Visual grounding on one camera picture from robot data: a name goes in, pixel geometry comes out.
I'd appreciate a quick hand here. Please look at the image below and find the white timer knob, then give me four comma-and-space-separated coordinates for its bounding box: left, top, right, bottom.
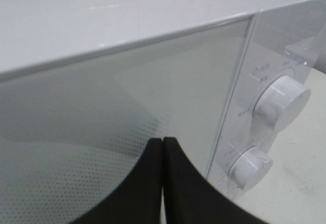
228, 147, 273, 192

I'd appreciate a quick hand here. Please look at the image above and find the upper white power knob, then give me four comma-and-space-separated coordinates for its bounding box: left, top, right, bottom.
253, 75, 311, 132

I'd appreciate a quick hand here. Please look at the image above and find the white microwave oven body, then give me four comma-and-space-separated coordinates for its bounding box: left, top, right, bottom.
1, 0, 325, 198

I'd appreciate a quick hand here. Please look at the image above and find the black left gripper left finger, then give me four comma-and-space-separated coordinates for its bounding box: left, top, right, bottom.
72, 138, 163, 223

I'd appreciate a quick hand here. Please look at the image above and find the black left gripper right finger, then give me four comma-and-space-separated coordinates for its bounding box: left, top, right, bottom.
162, 136, 252, 224

